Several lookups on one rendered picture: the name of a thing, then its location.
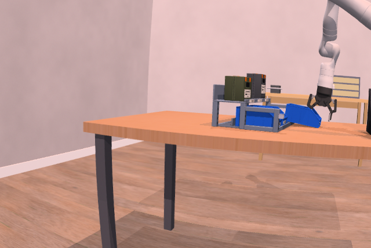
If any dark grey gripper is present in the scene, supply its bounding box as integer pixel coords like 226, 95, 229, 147
307, 86, 337, 121

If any blue bin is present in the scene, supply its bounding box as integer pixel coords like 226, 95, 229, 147
285, 103, 322, 128
250, 105, 288, 125
235, 106, 274, 127

